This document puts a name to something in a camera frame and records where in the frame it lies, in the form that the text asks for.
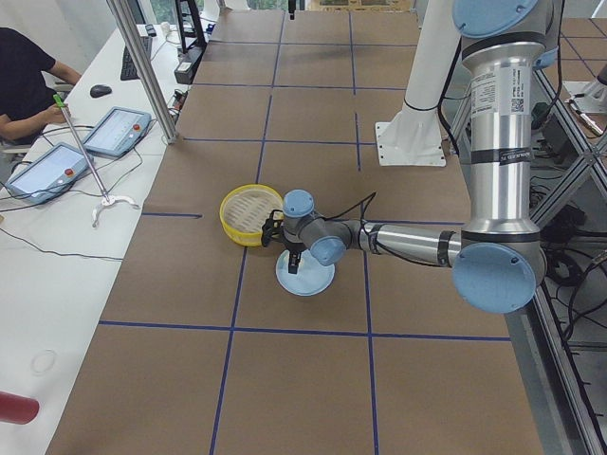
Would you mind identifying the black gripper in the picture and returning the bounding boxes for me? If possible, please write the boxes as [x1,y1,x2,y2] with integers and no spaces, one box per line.
[261,209,304,275]

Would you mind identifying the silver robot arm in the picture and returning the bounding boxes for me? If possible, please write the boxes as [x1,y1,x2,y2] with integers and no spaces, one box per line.
[261,1,564,314]

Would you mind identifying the yellow round steamer basket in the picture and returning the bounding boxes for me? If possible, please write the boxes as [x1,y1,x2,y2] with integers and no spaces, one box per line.
[219,184,283,246]

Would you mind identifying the light blue plate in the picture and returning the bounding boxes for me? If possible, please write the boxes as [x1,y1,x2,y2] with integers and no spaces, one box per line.
[275,250,336,297]

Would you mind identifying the silver reacher grabber tool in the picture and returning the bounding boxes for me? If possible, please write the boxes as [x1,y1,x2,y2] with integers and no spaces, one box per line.
[53,95,139,228]

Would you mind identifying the far teach pendant tablet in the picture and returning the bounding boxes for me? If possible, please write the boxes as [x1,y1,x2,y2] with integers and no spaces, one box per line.
[83,106,152,157]

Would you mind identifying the teach pendant tablet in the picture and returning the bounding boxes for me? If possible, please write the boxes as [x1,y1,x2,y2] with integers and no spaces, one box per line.
[6,142,88,205]
[83,106,152,157]

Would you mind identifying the black keyboard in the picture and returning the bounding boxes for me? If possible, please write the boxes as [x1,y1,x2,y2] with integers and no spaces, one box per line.
[120,36,153,81]

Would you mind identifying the near teach pendant tablet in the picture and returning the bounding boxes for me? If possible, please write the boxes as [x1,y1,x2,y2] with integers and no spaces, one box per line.
[6,142,88,205]

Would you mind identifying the black computer mouse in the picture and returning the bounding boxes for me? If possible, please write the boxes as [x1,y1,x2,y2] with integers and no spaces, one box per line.
[89,84,113,99]

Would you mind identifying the seated person black shirt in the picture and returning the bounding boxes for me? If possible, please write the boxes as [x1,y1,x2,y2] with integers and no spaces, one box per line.
[1,27,81,145]

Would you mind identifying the red cylinder bottle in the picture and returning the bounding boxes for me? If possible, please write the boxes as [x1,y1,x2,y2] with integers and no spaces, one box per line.
[0,391,40,425]

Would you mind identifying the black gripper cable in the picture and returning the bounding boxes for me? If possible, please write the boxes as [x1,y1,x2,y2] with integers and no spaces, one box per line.
[322,191,378,224]

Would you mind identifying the white camera stand base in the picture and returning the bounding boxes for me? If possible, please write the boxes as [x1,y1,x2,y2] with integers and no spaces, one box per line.
[376,1,461,167]

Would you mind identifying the aluminium frame post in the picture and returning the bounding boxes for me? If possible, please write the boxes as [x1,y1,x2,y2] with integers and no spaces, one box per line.
[107,0,177,144]

